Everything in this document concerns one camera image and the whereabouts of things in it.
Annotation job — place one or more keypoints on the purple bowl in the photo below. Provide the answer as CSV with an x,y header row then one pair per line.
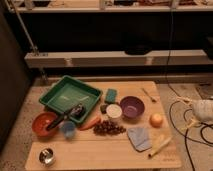
x,y
132,107

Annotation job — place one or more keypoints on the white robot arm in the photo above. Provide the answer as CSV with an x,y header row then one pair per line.
x,y
202,110

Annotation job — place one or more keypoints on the black handled scoop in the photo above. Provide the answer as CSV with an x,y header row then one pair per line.
x,y
77,110

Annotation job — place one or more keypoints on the teal sponge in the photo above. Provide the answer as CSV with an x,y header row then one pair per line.
x,y
110,96

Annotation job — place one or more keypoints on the black object on shelf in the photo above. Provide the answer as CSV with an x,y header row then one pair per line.
x,y
137,48

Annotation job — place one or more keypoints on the white metal shelf rack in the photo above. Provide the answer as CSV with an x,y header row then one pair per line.
x,y
89,40

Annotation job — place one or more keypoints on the small metal cup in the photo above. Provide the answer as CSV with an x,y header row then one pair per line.
x,y
46,157

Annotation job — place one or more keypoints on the white cup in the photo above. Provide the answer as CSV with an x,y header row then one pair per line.
x,y
114,111

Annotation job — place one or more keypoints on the yellow handled brush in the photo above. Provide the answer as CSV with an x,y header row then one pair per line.
x,y
159,147

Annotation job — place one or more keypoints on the green plastic tray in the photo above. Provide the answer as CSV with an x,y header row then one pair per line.
x,y
67,93

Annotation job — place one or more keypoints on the small dark green object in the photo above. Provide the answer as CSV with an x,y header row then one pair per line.
x,y
103,108

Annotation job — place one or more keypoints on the orange fruit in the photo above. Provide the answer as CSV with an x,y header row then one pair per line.
x,y
156,120

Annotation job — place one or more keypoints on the bunch of dark grapes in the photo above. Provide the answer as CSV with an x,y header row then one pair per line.
x,y
108,128

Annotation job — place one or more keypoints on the red bowl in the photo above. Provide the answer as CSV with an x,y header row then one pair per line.
x,y
41,122

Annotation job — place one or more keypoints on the orange carrot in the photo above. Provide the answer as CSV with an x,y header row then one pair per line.
x,y
90,124

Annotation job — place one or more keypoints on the blue plastic cup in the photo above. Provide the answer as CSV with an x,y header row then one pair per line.
x,y
68,129

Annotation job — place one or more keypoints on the blue grey cloth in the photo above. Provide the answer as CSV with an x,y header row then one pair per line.
x,y
139,138

